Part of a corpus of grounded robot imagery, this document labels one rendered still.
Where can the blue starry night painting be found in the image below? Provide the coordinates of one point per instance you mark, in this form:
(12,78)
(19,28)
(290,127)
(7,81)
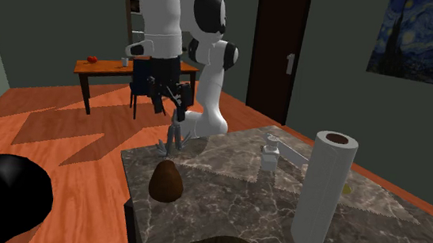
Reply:
(424,37)

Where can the dark blue chair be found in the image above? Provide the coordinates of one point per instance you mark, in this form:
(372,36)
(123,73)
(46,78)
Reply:
(141,77)

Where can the brown shelf unit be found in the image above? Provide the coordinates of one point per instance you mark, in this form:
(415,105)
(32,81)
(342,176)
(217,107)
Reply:
(129,9)

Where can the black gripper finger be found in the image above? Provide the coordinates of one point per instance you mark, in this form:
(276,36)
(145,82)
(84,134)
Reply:
(182,99)
(157,100)

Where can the dark brown door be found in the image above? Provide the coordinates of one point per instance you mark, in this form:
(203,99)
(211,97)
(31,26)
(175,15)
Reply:
(276,52)

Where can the small white pump bottle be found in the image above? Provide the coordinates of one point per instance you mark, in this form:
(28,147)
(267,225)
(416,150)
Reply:
(270,156)

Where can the pale grey knife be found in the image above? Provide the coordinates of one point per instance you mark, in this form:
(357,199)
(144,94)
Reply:
(293,152)

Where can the brown egg-shaped object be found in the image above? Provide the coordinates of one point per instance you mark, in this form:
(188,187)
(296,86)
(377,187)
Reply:
(166,182)

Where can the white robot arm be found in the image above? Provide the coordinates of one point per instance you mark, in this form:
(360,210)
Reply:
(210,97)

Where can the white paper towel roll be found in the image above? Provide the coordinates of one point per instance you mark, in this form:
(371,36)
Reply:
(323,191)

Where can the large black rounded object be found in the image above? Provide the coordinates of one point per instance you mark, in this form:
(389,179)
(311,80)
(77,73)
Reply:
(1,201)

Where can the small yellow object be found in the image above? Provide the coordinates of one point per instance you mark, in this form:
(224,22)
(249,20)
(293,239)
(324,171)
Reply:
(346,189)

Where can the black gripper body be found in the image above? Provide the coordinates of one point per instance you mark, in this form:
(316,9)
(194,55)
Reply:
(165,70)

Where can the wooden table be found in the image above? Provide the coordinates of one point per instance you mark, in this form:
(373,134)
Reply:
(106,68)

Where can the grey metal kitchen tool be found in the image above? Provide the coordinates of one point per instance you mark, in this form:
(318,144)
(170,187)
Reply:
(174,137)

